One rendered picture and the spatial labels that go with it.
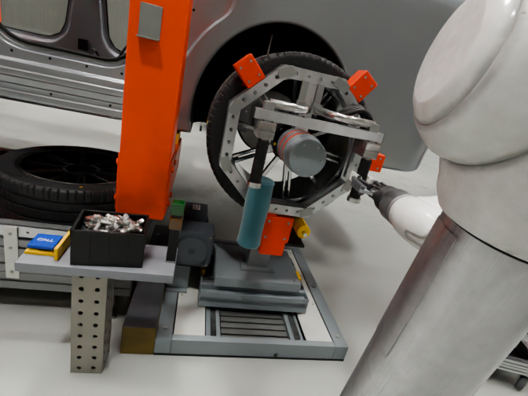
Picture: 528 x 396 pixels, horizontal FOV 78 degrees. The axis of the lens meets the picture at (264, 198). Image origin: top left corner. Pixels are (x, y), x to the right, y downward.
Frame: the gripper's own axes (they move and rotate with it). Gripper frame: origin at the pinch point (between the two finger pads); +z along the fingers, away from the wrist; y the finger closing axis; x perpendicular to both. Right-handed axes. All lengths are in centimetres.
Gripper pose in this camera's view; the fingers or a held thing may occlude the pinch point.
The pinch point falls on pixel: (361, 178)
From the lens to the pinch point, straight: 111.2
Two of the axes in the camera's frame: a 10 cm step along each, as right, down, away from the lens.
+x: 2.1, -9.2, -3.4
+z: -1.6, -3.7, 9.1
